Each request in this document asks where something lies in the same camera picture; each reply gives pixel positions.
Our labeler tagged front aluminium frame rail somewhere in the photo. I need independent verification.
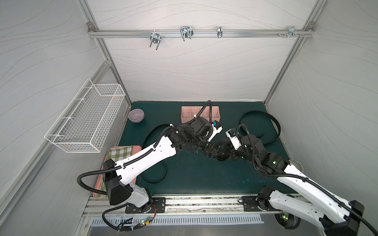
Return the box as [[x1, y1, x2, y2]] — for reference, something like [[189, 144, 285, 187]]
[[82, 193, 281, 217]]

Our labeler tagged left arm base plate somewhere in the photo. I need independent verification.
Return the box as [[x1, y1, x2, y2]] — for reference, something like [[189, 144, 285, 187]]
[[125, 197, 166, 214]]

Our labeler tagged white vent strip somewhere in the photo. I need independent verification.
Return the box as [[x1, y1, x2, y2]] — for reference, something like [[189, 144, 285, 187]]
[[91, 214, 264, 227]]

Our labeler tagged green checked cloth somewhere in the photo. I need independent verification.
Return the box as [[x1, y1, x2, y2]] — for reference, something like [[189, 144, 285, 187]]
[[95, 146, 133, 198]]

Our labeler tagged metal hook clamp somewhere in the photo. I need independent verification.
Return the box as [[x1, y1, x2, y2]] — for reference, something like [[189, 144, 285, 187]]
[[180, 26, 194, 41], [217, 26, 223, 38], [277, 27, 304, 38], [149, 31, 161, 51]]

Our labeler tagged pink divided storage box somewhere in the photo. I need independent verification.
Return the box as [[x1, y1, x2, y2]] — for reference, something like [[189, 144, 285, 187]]
[[181, 106, 221, 124]]

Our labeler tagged white ribbed cup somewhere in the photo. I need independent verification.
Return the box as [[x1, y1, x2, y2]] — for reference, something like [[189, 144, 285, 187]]
[[289, 159, 304, 173]]

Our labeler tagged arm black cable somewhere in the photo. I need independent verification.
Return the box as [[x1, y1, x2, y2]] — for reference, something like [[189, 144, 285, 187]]
[[274, 212, 302, 231], [101, 203, 157, 233]]

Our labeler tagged white wire basket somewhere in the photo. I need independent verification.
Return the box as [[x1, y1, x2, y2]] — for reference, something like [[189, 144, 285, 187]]
[[44, 79, 125, 153]]

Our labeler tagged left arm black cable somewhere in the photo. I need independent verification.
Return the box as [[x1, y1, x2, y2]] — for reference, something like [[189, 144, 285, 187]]
[[101, 203, 157, 233]]

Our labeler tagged long black belt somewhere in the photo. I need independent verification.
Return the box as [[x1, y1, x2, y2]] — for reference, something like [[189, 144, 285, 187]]
[[216, 141, 233, 162]]

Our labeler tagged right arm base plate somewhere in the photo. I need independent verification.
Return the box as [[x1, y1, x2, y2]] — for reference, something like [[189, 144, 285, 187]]
[[239, 195, 282, 213]]

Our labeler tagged purple bowl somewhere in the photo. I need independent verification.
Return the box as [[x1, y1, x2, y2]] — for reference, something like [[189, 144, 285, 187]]
[[128, 109, 145, 123]]

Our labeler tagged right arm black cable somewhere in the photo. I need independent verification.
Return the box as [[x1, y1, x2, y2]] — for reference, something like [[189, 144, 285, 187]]
[[274, 212, 302, 231]]

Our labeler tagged horizontal aluminium rail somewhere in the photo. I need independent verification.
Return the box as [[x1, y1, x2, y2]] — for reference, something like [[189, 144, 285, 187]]
[[89, 28, 316, 38]]

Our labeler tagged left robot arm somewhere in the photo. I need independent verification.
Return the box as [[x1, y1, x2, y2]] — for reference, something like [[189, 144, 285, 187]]
[[77, 116, 222, 211]]

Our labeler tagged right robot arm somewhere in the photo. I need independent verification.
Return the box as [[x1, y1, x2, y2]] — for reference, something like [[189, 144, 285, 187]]
[[222, 124, 378, 236]]

